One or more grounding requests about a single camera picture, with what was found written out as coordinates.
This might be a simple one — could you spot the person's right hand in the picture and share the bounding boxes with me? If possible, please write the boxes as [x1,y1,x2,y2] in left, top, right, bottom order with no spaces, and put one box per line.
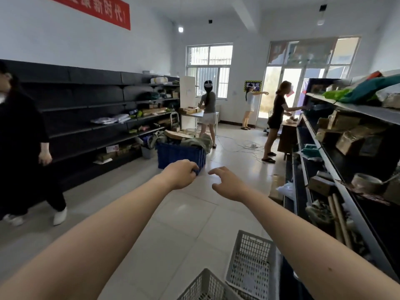
[208,166,251,203]

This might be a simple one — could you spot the person's left hand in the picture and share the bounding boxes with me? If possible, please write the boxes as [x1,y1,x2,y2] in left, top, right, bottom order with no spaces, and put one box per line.
[159,159,201,191]

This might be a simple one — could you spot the person's left forearm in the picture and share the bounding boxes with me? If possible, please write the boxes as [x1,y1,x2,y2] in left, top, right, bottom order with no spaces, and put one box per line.
[0,174,169,300]

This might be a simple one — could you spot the person's right forearm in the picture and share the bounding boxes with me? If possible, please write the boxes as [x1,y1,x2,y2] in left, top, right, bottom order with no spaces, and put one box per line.
[241,188,400,300]

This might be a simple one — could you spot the blue plastic crate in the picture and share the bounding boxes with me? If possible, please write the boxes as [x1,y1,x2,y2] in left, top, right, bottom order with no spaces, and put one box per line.
[156,142,207,176]

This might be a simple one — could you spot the grey-green cloth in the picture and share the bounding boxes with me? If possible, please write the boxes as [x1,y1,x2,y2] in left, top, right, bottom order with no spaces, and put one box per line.
[180,134,214,154]

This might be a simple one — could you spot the white table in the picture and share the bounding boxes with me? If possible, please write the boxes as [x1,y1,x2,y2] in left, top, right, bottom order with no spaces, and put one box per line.
[179,110,220,135]

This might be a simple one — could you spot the white plastic bag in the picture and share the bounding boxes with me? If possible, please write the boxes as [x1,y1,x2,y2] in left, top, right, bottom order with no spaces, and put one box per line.
[276,181,294,201]

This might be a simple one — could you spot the white cabinet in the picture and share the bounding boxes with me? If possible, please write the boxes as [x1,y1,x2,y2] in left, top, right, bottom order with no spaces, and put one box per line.
[180,76,197,130]

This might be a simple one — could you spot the brown wooden desk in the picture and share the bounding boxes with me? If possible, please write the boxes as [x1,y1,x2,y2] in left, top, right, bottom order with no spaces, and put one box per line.
[277,120,299,160]

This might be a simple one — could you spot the grey plastic basket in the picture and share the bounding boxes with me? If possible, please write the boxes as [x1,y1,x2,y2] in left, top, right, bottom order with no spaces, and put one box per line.
[176,268,239,300]
[225,230,279,300]

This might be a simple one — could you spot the white folded bags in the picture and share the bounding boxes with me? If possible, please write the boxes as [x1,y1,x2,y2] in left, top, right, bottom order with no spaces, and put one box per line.
[90,114,132,125]

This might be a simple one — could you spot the barred window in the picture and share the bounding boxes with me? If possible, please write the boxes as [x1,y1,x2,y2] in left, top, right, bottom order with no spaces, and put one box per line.
[186,44,234,100]

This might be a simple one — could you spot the flat cardboard box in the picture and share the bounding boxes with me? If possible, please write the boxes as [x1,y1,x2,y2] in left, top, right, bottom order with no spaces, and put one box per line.
[307,175,335,197]

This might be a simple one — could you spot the yellow black poster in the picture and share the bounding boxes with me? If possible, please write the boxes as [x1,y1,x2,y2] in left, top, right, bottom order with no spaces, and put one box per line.
[244,80,263,93]

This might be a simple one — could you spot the small cardboard box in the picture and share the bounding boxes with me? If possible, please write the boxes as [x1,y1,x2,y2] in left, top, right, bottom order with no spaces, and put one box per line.
[315,128,337,144]

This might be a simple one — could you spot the wooden stick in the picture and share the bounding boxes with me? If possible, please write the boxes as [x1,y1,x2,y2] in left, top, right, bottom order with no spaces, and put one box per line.
[331,193,354,250]

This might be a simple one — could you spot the glass door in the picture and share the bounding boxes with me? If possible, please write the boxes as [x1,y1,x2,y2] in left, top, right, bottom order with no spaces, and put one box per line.
[257,36,362,121]

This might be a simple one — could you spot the black shelf unit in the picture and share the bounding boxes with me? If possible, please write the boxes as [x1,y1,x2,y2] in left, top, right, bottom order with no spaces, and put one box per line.
[0,59,181,199]

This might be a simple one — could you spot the open cardboard box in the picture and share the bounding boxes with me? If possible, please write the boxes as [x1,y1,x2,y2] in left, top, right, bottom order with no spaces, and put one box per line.
[336,131,364,156]

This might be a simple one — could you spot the large cardboard box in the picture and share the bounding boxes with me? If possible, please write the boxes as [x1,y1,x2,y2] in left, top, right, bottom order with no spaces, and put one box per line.
[328,109,362,132]

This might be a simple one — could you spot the brown tape roll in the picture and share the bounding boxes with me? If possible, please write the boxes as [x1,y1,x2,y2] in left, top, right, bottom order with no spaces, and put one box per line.
[351,173,384,195]

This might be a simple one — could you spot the bright green bag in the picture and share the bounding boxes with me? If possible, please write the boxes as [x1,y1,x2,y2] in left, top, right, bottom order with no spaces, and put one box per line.
[322,88,354,100]

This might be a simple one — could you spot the grey metal shelf unit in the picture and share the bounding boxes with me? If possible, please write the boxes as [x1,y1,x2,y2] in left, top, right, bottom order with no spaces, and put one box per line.
[282,69,400,300]

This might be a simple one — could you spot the teal cloth bag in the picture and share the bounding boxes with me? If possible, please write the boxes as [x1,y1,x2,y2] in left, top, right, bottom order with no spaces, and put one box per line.
[346,74,400,104]

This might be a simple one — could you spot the hanging ceiling lamp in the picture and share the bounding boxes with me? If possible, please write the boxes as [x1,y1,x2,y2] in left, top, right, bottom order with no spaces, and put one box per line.
[317,4,328,26]

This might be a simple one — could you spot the white cable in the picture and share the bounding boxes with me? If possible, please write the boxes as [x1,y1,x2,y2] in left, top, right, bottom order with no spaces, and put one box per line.
[215,135,267,162]

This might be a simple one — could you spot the red wall banner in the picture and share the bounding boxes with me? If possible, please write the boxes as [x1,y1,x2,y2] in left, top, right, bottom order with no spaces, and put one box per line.
[44,0,131,31]

